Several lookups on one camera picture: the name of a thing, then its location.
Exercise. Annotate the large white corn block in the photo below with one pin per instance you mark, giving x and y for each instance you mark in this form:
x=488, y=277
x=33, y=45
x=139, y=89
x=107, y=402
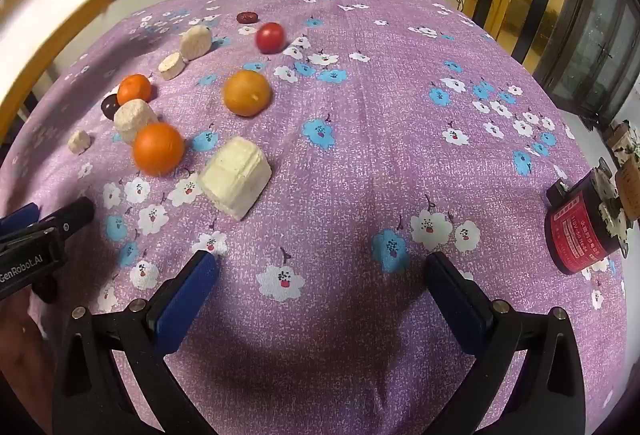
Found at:
x=235, y=177

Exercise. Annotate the white corn cob disc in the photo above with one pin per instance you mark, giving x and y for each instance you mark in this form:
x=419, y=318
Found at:
x=171, y=66

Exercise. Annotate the purple floral tablecloth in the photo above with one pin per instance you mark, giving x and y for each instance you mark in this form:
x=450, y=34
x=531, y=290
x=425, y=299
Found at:
x=360, y=125

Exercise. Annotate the wooden glass-door cabinet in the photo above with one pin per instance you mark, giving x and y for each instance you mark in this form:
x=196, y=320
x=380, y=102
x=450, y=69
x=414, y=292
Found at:
x=575, y=5

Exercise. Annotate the large orange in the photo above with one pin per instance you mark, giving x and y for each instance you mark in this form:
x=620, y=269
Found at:
x=158, y=149

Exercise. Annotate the brown textured box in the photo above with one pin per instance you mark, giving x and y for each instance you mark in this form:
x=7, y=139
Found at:
x=630, y=195

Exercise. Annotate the red tomato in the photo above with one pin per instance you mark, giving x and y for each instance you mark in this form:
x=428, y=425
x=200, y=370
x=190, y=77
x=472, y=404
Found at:
x=270, y=37

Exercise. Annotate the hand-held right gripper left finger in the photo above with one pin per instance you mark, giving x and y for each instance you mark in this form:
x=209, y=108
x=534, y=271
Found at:
x=186, y=300

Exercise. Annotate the small orange tangerine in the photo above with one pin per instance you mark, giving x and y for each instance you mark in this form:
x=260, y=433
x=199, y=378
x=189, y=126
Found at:
x=135, y=89

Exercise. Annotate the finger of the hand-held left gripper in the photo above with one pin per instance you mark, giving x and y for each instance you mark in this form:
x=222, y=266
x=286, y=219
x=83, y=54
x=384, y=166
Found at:
x=17, y=217
x=67, y=217

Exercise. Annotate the small white corn piece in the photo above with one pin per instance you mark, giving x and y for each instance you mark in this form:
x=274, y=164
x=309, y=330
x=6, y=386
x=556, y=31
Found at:
x=80, y=142

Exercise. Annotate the white corn cob cylinder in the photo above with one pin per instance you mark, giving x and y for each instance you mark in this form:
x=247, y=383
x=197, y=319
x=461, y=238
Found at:
x=196, y=42
x=135, y=121

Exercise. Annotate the yellow-edged white tray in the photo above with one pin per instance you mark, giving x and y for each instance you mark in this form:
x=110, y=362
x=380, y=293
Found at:
x=45, y=15

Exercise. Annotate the dark red date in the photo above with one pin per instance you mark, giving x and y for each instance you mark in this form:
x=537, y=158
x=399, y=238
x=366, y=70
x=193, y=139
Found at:
x=246, y=18

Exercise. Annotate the dark purple plum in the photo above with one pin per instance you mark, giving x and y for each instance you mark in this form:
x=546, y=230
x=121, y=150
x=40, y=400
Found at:
x=109, y=107

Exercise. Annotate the yellow-orange citrus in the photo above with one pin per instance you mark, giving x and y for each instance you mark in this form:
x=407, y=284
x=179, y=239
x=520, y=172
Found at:
x=246, y=93

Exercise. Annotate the floral patterned fabric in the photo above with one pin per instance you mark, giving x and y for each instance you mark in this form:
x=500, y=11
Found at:
x=624, y=142

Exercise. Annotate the red black cylindrical device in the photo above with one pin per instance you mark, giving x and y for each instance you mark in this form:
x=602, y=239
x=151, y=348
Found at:
x=575, y=235

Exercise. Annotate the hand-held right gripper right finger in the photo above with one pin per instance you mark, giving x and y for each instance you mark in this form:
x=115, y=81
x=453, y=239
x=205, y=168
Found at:
x=459, y=302

